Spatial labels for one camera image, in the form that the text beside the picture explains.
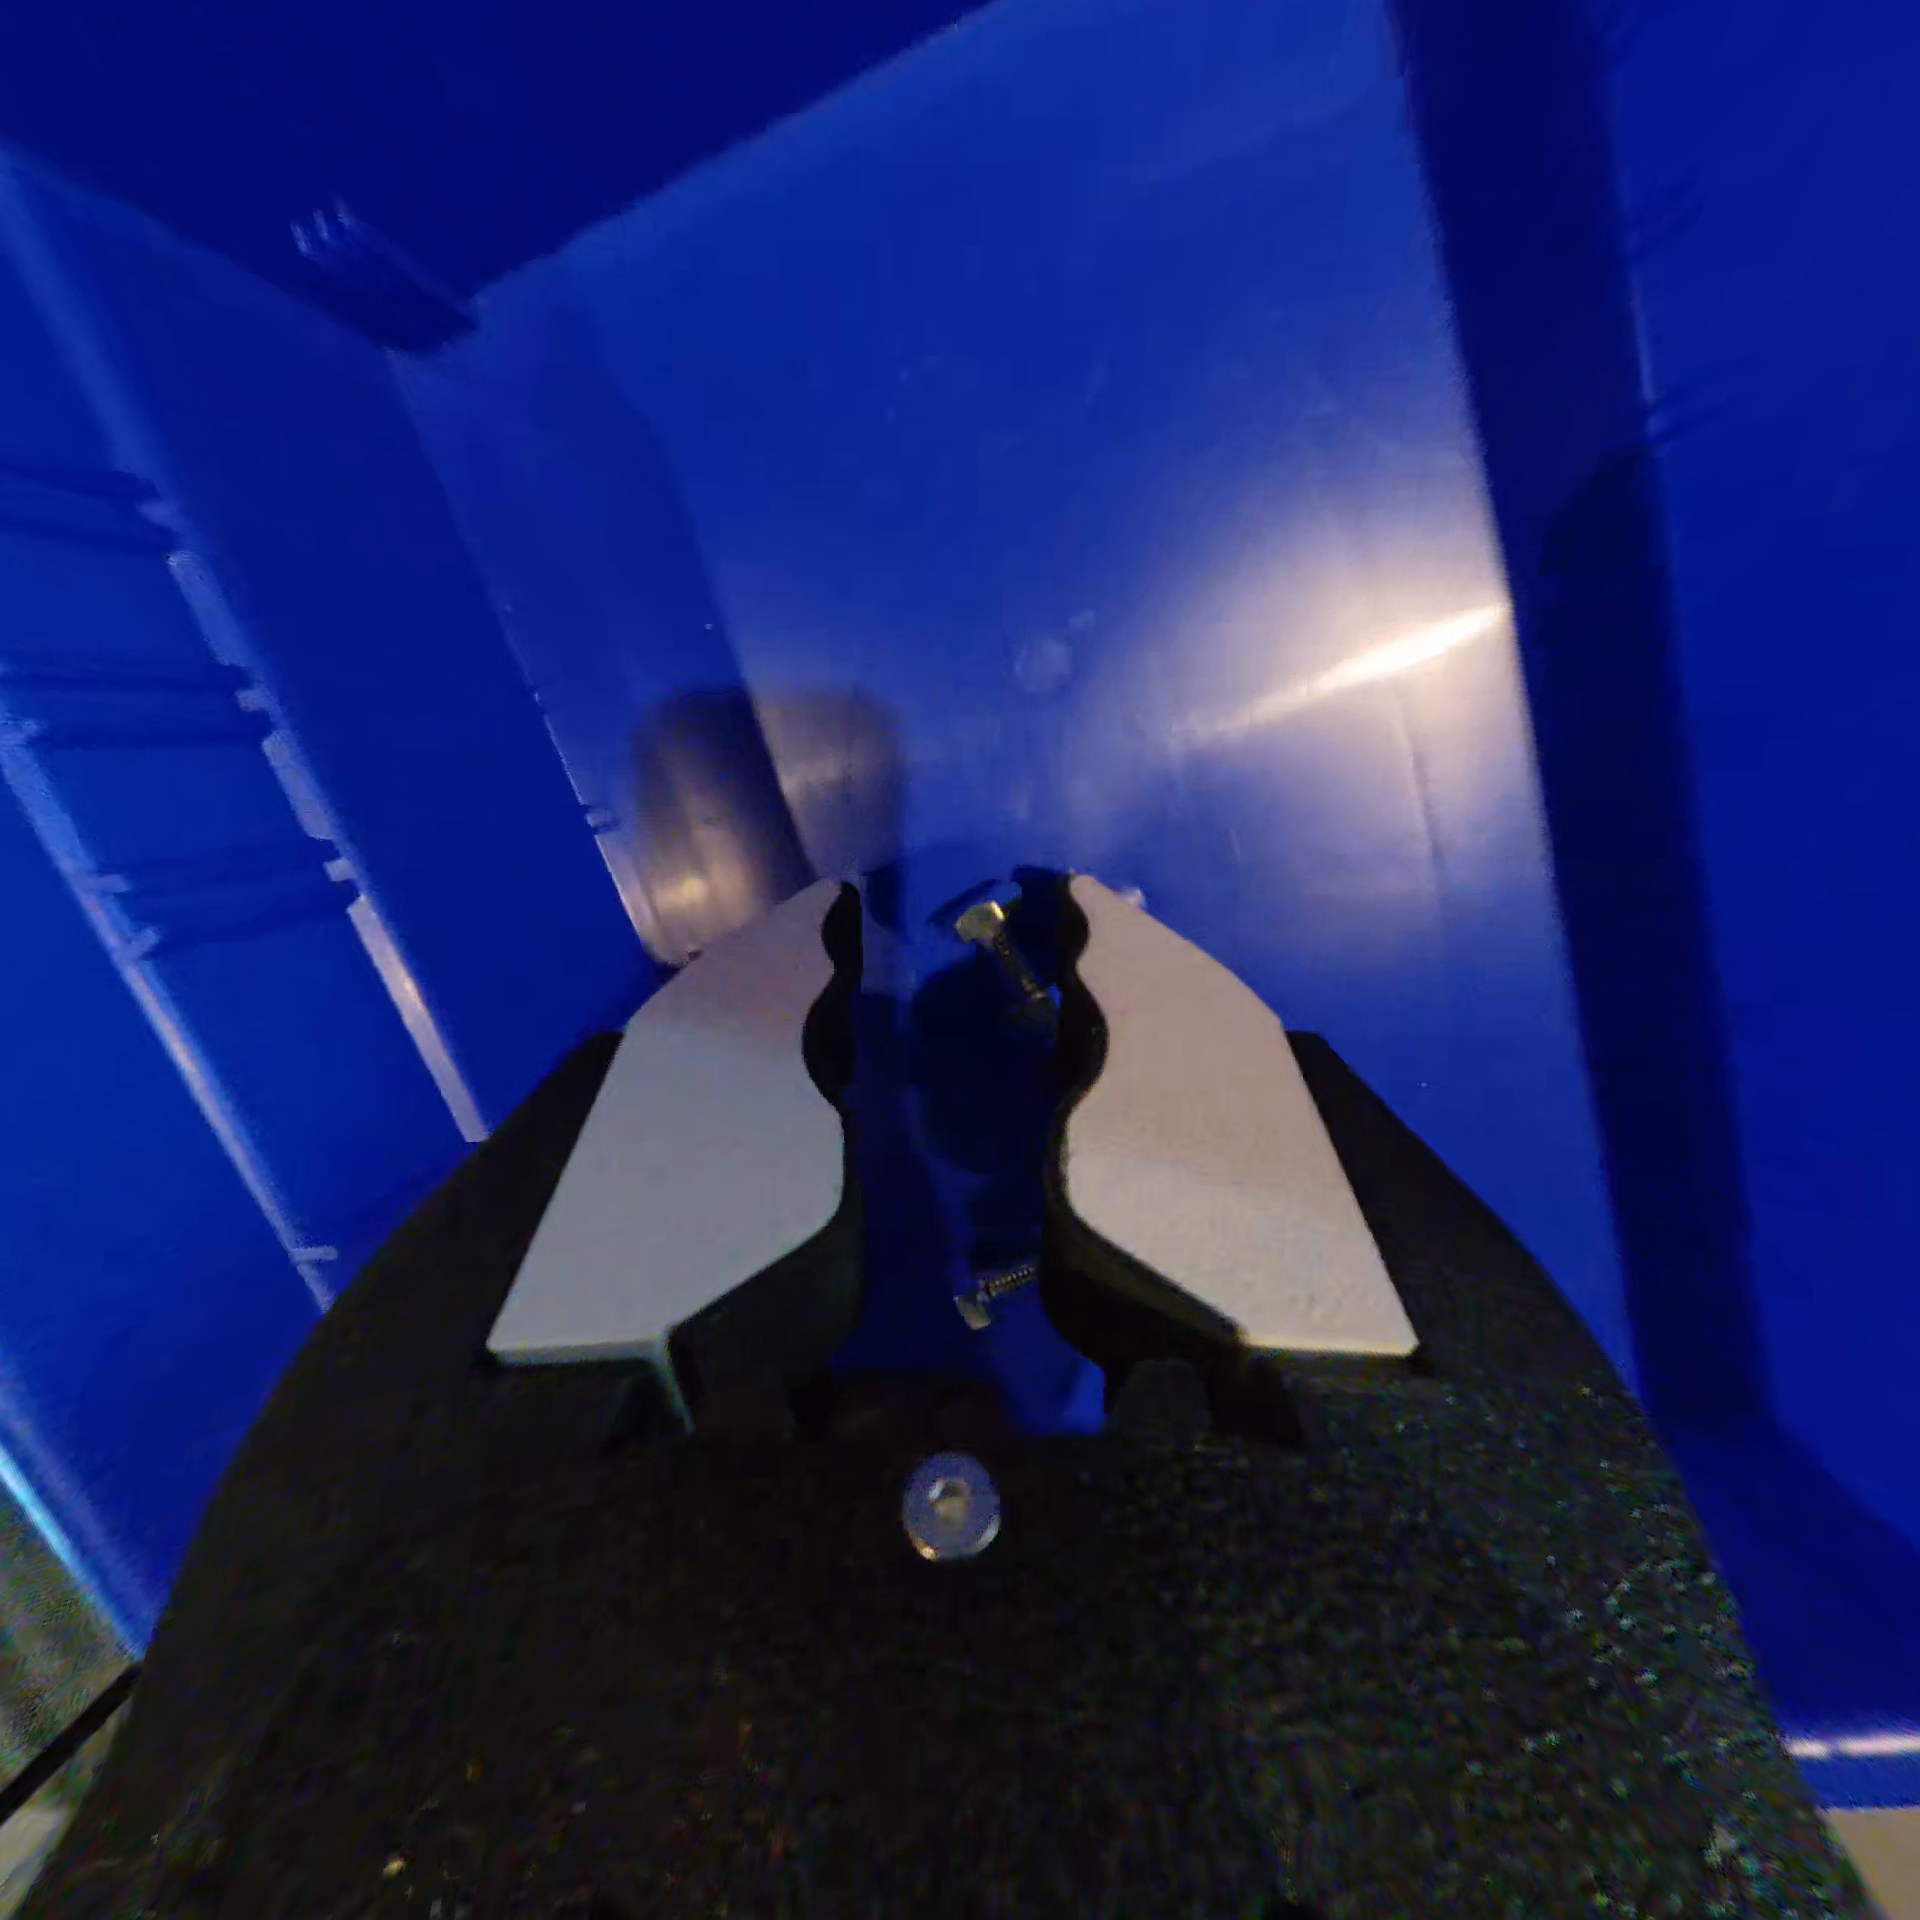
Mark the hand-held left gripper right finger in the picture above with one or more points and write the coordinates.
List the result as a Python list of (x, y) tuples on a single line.
[(1216, 1171)]

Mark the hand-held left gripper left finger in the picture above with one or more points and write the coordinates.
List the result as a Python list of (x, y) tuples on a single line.
[(707, 1171)]

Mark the silver metal bolt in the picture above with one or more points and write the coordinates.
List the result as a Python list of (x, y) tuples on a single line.
[(997, 1294), (1007, 943)]

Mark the blue plastic storage bin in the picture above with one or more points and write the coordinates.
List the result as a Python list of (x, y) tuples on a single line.
[(1200, 451)]

